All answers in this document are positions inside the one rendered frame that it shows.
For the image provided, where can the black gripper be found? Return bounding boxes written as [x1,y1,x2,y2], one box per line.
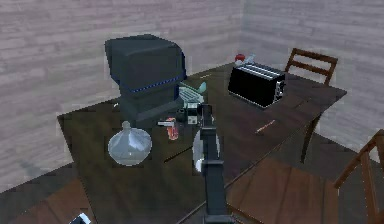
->
[156,106,189,128]

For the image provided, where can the red orange small object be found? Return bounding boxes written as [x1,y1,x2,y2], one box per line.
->
[166,116,180,141]

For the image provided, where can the pale green white object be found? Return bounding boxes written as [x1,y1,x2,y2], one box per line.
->
[178,81,208,105]

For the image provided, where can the white round plate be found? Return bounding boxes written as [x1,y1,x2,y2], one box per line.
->
[192,128,221,173]

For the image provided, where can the clear glass vase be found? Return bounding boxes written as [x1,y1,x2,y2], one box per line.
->
[107,120,153,167]

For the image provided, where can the dark grey television set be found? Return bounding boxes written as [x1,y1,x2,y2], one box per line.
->
[104,33,188,122]

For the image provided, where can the black toaster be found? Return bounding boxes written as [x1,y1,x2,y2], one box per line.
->
[227,62,287,109]

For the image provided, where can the brown pencil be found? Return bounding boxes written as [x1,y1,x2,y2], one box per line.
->
[255,119,277,134]

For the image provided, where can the dark wooden table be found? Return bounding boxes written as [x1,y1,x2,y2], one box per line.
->
[56,62,348,224]

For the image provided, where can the black white flat object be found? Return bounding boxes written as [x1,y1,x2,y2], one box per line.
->
[67,212,92,224]

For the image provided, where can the brown wooden chair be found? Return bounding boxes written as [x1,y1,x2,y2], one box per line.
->
[225,128,384,224]
[284,47,339,86]

